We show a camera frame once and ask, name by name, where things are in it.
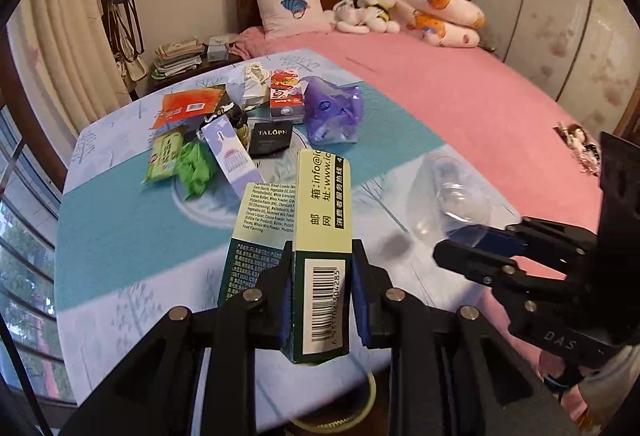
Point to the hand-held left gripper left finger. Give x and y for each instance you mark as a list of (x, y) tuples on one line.
[(286, 296)]

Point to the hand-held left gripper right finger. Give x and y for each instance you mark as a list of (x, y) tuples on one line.
[(359, 301)]

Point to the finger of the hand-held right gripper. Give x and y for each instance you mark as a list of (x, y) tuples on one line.
[(475, 266), (495, 240)]

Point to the clear plastic bag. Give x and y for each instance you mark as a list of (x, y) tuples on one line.
[(450, 196)]

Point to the cream green barcode carton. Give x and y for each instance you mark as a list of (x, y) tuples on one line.
[(322, 216)]

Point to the pale yellow trash bin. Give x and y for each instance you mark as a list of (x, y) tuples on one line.
[(373, 393)]

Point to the light green cracker packet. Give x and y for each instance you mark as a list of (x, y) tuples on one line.
[(164, 156)]

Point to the orange snack packet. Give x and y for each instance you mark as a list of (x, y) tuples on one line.
[(187, 106)]

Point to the flat cream dark green carton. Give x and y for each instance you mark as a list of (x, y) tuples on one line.
[(260, 226)]

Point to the small dark-haired doll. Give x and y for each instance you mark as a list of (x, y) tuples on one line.
[(580, 143)]

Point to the purple white milk carton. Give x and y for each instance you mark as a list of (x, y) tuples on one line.
[(232, 156)]

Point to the pink bed sheet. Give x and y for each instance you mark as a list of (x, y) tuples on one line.
[(450, 96)]

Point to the bright green wrapper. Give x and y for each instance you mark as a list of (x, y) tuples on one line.
[(196, 171)]

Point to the black Talopn box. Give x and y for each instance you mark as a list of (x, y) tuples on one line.
[(269, 140)]

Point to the blue printed tablecloth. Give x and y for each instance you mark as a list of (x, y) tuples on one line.
[(130, 236)]

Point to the purple plastic bag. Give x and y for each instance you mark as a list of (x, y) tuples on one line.
[(330, 111)]

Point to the black crumpled wrapper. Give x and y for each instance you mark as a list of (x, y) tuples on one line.
[(227, 112)]

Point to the red drink carton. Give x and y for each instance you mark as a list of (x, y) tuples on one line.
[(286, 96)]

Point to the crumpled white paper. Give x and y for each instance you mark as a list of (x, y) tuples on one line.
[(250, 83)]

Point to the dark wooden nightstand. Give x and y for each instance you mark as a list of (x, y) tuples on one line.
[(200, 73)]

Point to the rolled printed quilt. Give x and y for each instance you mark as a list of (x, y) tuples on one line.
[(440, 6)]

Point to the white wardrobe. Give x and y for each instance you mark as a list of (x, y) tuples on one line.
[(550, 6)]

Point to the pale tissue box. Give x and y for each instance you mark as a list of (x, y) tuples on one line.
[(222, 47)]

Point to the white plush toy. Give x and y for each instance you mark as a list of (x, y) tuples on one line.
[(377, 11), (350, 18)]

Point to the window railing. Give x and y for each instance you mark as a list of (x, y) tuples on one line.
[(22, 246)]

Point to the pink square pillow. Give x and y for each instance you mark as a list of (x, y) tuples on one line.
[(292, 8)]

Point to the cream curtain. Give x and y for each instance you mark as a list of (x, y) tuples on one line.
[(65, 46)]

